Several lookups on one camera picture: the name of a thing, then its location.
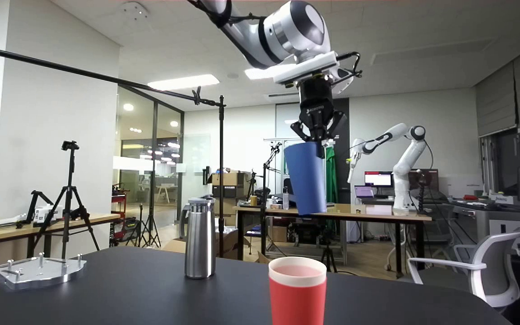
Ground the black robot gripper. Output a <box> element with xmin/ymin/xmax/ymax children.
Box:
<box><xmin>292</xmin><ymin>78</ymin><xmax>344</xmax><ymax>159</ymax></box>

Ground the blue plastic cup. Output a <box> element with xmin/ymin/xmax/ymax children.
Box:
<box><xmin>284</xmin><ymin>143</ymin><xmax>328</xmax><ymax>215</ymax></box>

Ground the white plastic cup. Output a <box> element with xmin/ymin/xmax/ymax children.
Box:
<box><xmin>270</xmin><ymin>257</ymin><xmax>328</xmax><ymax>288</ymax></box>

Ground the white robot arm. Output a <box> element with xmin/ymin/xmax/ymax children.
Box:
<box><xmin>189</xmin><ymin>0</ymin><xmax>360</xmax><ymax>143</ymax></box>

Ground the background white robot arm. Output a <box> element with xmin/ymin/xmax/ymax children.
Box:
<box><xmin>317</xmin><ymin>123</ymin><xmax>429</xmax><ymax>215</ymax></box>

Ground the cardboard boxes stack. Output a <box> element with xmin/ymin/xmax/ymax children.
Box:
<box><xmin>203</xmin><ymin>169</ymin><xmax>257</xmax><ymax>255</ymax></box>

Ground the wooden background desk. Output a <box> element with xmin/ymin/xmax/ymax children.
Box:
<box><xmin>237</xmin><ymin>205</ymin><xmax>431</xmax><ymax>277</ymax></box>

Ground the black boom pole stand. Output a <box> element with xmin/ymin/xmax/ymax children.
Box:
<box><xmin>0</xmin><ymin>42</ymin><xmax>228</xmax><ymax>261</ymax></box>

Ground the red plastic cup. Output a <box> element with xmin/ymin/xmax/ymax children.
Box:
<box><xmin>270</xmin><ymin>279</ymin><xmax>328</xmax><ymax>325</ymax></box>

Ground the stainless steel thermos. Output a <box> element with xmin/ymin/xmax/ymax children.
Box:
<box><xmin>185</xmin><ymin>199</ymin><xmax>216</xmax><ymax>280</ymax></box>

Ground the white office chair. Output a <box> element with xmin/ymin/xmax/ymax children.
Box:
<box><xmin>407</xmin><ymin>230</ymin><xmax>520</xmax><ymax>309</ymax></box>

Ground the metal mounting plate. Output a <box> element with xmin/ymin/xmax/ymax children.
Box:
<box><xmin>0</xmin><ymin>255</ymin><xmax>88</xmax><ymax>288</ymax></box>

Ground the left wooden side table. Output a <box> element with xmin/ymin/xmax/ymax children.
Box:
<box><xmin>0</xmin><ymin>215</ymin><xmax>122</xmax><ymax>243</ymax></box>

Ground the black camera tripod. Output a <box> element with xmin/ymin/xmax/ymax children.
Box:
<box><xmin>28</xmin><ymin>141</ymin><xmax>100</xmax><ymax>257</ymax></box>

